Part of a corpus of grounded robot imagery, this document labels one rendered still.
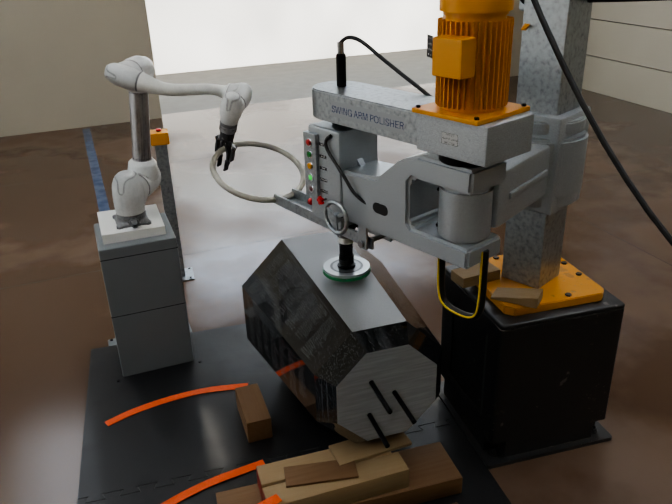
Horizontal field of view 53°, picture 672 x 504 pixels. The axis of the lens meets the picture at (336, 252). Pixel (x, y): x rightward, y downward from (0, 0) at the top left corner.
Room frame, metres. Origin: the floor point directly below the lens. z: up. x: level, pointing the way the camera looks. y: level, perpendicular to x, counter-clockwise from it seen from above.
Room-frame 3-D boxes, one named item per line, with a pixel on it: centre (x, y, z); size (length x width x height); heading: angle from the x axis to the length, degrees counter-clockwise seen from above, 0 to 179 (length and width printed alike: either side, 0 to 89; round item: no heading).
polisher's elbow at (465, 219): (2.26, -0.47, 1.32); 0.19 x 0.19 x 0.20
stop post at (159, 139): (4.41, 1.15, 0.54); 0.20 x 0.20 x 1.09; 15
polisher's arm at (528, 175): (2.61, -0.76, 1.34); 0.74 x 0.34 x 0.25; 140
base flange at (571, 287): (2.76, -0.89, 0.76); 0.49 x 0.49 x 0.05; 15
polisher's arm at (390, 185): (2.46, -0.29, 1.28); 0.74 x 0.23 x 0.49; 40
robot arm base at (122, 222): (3.39, 1.09, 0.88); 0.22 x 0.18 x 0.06; 23
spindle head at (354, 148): (2.71, -0.10, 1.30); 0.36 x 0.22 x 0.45; 40
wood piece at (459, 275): (2.74, -0.63, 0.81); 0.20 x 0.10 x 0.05; 113
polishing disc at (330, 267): (2.77, -0.05, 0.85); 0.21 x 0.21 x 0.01
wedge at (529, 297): (2.55, -0.77, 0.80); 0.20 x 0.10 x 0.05; 60
